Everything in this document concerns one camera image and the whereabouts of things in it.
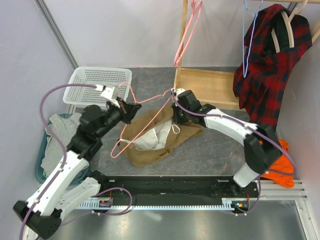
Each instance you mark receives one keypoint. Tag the white plastic basket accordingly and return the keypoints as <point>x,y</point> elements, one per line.
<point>81,97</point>

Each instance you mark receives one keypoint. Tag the beige wooden hanger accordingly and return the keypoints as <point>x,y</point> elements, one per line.
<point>287,21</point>

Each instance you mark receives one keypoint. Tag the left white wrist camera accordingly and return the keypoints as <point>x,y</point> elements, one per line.
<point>109,92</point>

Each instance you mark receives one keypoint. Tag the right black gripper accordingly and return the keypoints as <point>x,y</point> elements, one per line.
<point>176,118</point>

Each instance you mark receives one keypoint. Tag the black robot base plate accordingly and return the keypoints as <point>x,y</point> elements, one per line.
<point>172,189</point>

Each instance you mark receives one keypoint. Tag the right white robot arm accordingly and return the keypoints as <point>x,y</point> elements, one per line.
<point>260,144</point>

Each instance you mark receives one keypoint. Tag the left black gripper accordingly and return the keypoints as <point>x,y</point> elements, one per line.
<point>128,110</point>

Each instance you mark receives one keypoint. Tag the orange garment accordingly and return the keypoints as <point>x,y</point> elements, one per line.
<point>281,172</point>

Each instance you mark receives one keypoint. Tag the thick pink plastic hanger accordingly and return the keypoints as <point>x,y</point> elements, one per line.
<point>189,30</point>

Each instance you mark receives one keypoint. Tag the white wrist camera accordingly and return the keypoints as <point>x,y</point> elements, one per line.
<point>175,92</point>
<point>109,92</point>

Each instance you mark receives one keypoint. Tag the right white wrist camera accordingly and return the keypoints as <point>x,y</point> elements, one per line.
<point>175,92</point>

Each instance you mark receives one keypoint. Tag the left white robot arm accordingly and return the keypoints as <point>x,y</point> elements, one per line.
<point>45,210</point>

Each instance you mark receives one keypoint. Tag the red plaid skirt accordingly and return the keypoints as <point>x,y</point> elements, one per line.
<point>260,81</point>

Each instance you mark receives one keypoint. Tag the tan brown garment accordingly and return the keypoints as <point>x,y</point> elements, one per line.
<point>153,136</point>

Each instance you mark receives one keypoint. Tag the wooden clothes rack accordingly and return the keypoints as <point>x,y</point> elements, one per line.
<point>209,86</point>

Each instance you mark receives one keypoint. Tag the slotted white cable duct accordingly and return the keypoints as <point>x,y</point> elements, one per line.
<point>222,204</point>

